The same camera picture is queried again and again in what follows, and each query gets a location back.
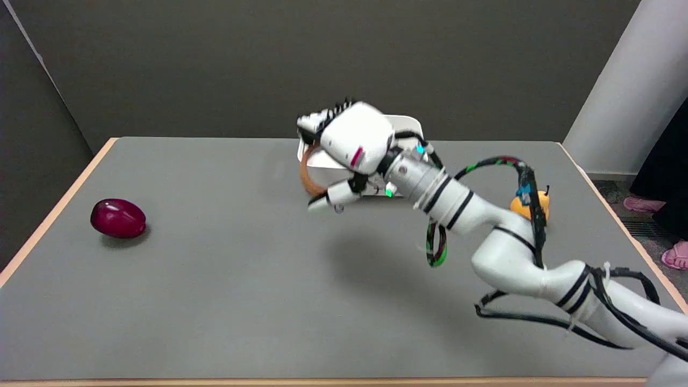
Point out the yellow tape roll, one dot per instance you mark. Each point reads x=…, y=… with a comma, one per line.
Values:
x=308, y=177

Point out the person in black clothing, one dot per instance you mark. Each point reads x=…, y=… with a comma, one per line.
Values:
x=666, y=166

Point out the dark red plum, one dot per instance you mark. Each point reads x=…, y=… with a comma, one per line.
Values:
x=117, y=217

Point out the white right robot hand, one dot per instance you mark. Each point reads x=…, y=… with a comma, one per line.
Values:
x=359, y=141

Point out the pink slipper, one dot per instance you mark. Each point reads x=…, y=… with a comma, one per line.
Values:
x=642, y=203
x=677, y=255

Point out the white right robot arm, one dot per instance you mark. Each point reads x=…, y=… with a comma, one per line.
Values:
x=510, y=252

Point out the white round pillar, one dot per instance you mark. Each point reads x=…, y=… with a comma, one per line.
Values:
x=629, y=91

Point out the orange fruit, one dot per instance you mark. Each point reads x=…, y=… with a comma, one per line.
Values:
x=543, y=207

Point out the white plastic box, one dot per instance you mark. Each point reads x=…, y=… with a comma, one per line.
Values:
x=344, y=161

